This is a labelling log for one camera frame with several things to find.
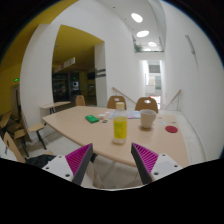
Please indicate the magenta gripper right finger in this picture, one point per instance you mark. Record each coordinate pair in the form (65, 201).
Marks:
(152, 166)

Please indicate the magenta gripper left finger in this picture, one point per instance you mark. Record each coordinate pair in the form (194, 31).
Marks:
(71, 167)

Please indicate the black bag on chair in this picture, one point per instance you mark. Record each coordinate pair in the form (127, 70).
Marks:
(40, 161)

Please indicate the light wooden table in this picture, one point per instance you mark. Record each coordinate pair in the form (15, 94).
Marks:
(72, 124)

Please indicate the red round coaster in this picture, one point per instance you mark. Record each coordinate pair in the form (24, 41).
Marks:
(171, 129)

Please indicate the white ceramic mug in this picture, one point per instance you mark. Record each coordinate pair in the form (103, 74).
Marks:
(147, 118)

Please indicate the green flat box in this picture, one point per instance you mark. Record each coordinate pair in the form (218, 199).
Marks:
(91, 119)

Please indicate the papers on table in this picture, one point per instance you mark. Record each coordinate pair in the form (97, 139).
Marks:
(130, 114)

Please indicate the wooden chair left of table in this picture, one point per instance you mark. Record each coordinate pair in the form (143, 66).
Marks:
(21, 130)

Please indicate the clear bottle yellow label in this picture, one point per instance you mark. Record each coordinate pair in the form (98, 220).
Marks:
(120, 123)

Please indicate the wooden chair behind table right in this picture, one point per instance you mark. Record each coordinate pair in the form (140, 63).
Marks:
(146, 103)

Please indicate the wooden chair behind table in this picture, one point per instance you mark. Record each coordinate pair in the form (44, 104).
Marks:
(113, 100)
(146, 103)

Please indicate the small side table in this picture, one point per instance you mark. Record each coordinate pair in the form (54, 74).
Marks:
(51, 107)

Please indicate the wooden chair far left back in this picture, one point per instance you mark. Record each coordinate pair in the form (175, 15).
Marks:
(80, 100)

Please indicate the wooden chair near left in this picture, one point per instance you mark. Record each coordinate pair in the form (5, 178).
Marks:
(13, 148)

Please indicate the wooden chair behind table middle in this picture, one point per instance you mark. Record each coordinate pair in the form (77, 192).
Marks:
(113, 100)

